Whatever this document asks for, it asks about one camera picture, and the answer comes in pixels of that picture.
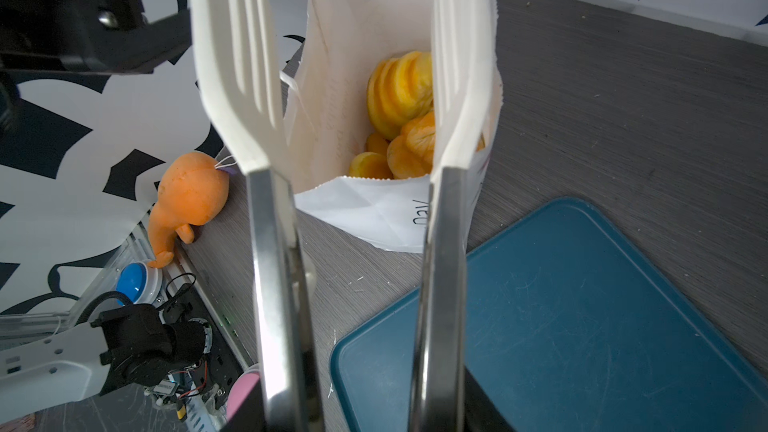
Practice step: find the orange plush toy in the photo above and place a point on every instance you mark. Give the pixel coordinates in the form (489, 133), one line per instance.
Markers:
(192, 192)

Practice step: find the pink push button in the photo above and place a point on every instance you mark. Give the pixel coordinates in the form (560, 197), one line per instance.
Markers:
(241, 388)

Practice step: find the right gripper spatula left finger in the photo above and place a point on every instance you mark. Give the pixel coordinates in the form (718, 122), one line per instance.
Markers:
(240, 87)

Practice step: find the fake croissant large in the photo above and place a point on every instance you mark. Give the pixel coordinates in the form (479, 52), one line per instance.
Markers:
(372, 163)

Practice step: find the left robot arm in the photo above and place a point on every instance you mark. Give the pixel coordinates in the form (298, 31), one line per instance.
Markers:
(99, 102)

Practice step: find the blue push button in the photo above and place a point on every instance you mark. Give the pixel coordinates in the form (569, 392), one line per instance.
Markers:
(133, 283)

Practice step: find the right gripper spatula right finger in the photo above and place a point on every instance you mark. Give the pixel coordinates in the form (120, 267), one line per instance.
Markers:
(463, 51)

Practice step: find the round fake bread roll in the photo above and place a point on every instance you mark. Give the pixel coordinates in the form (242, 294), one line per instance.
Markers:
(411, 153)

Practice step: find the teal plastic tray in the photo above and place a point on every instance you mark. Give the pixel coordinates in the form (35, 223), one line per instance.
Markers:
(571, 328)

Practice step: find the white paper gift bag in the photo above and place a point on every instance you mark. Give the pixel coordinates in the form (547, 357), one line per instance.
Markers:
(328, 123)

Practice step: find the fake croissant bottom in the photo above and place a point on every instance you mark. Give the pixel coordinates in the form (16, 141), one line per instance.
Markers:
(399, 90)

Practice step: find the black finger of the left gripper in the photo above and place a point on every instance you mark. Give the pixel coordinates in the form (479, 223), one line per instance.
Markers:
(89, 36)

